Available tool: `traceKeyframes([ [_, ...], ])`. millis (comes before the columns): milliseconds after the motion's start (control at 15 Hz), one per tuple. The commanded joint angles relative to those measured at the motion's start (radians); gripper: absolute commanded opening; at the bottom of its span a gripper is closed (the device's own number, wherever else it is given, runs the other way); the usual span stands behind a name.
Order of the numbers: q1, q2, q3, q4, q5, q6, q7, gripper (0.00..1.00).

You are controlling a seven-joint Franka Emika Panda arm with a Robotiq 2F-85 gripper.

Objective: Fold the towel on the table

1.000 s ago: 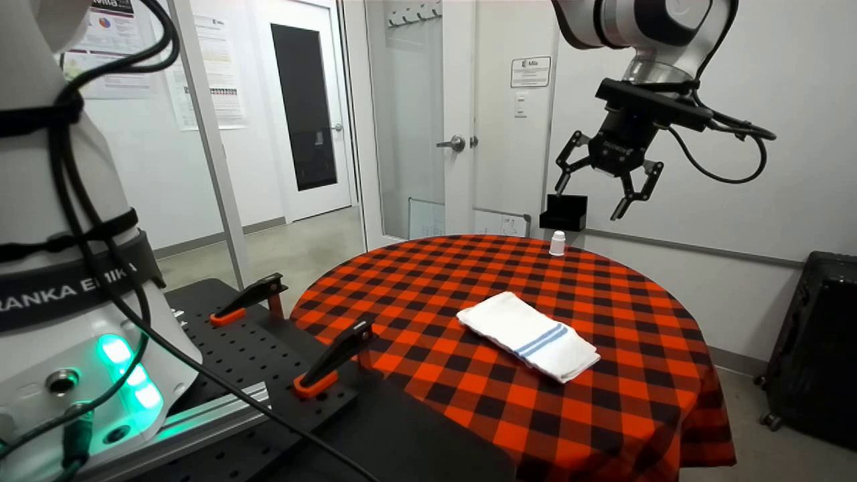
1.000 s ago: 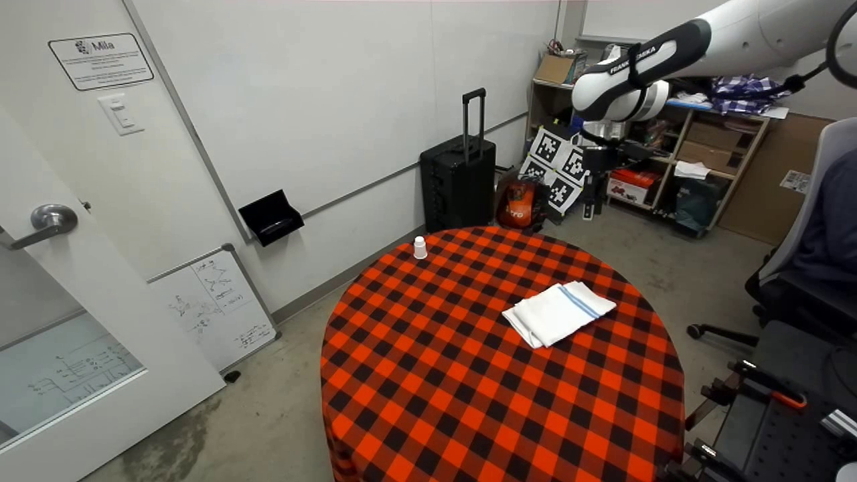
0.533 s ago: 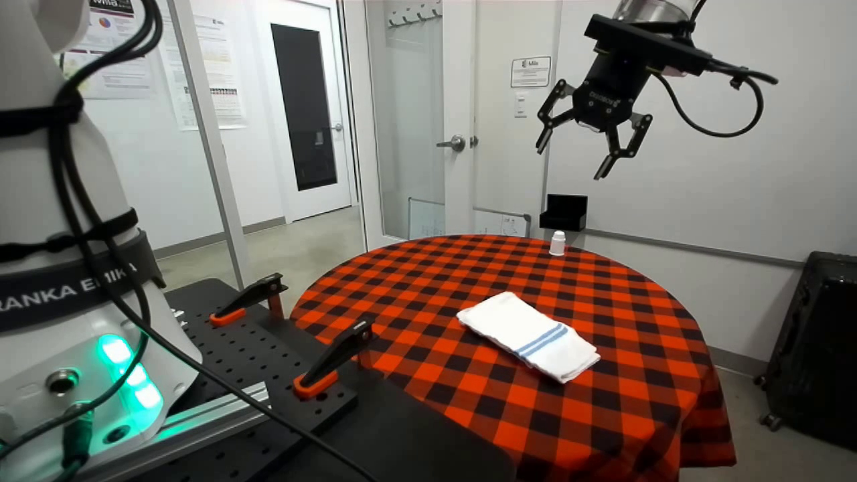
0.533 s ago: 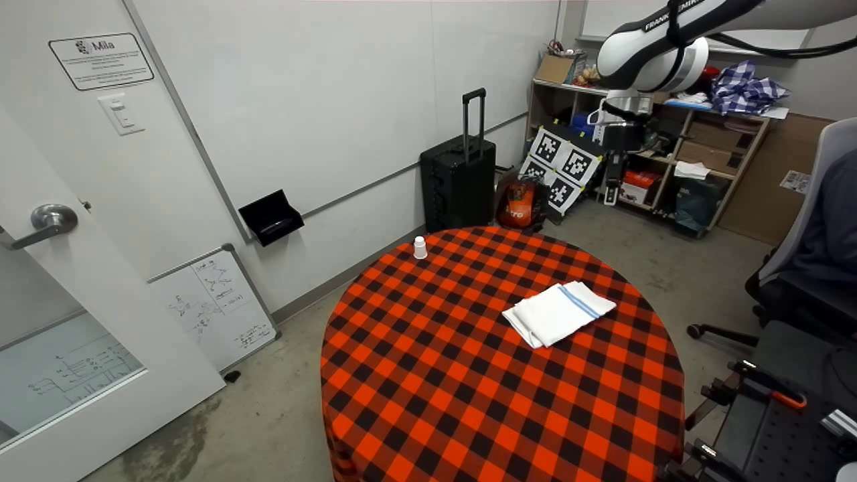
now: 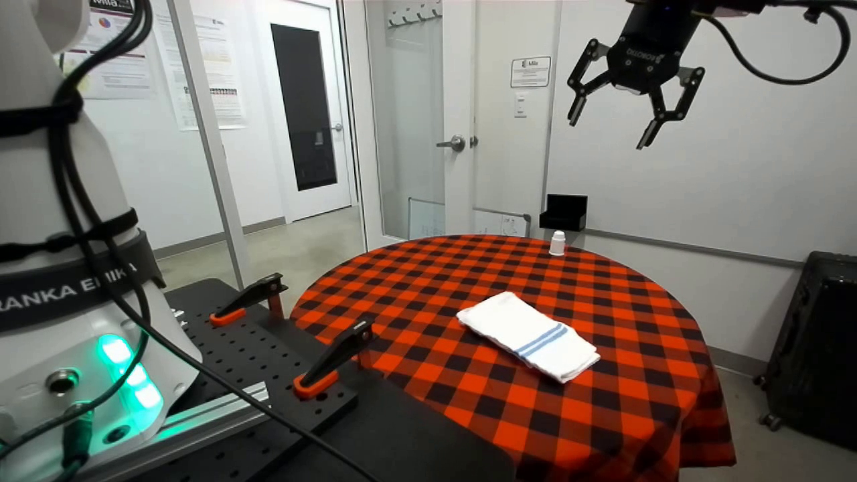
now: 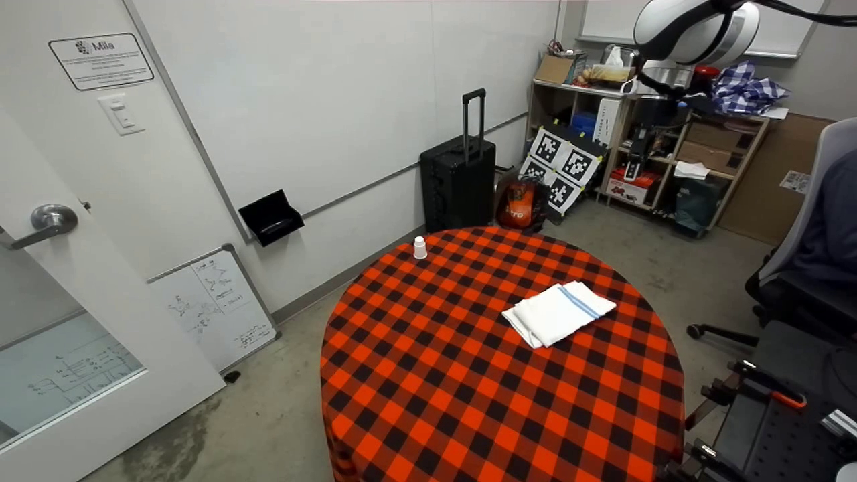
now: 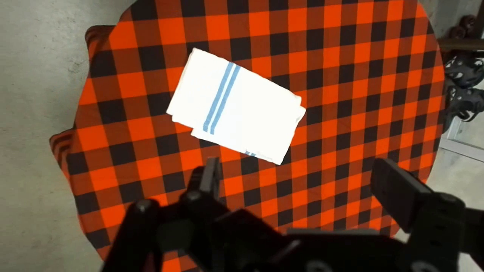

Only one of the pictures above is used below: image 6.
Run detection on white towel blue stripes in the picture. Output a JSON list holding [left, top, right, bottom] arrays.
[[501, 279, 619, 350]]

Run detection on black wheeled suitcase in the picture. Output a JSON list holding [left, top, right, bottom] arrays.
[[416, 87, 497, 235]]

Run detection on orange black bag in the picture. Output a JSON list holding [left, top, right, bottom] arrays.
[[494, 178, 549, 235]]

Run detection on orange black checked tablecloth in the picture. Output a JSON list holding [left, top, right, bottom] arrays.
[[319, 223, 688, 482]]

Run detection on black white calibration tag board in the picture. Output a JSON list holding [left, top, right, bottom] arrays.
[[517, 123, 605, 219]]

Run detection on red box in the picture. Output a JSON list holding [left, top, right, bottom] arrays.
[[607, 170, 660, 206]]

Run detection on brown cardboard box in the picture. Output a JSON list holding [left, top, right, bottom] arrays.
[[533, 55, 577, 88]]

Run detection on small leaning whiteboard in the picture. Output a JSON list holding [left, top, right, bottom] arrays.
[[146, 243, 280, 375]]

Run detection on wooden storage shelf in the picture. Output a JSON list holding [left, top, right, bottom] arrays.
[[525, 77, 770, 235]]

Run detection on brown cork board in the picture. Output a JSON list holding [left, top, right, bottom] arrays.
[[716, 111, 837, 250]]

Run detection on blue white patterned cloth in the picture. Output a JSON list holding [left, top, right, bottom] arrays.
[[708, 63, 789, 117]]

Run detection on grey office chair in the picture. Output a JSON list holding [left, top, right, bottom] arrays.
[[684, 115, 857, 360]]

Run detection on black perforated breadboard table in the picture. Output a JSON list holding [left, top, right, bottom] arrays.
[[684, 320, 857, 482]]

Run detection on black wall tray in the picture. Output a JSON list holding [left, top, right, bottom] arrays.
[[234, 187, 308, 250]]

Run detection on white light switch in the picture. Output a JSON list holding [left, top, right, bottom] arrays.
[[94, 91, 146, 139]]

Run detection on white door with handle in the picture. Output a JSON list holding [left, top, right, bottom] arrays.
[[0, 97, 228, 482]]

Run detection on white wall sign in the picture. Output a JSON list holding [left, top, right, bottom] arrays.
[[44, 30, 158, 95]]

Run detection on silver door handle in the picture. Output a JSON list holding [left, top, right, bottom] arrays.
[[5, 200, 80, 251]]

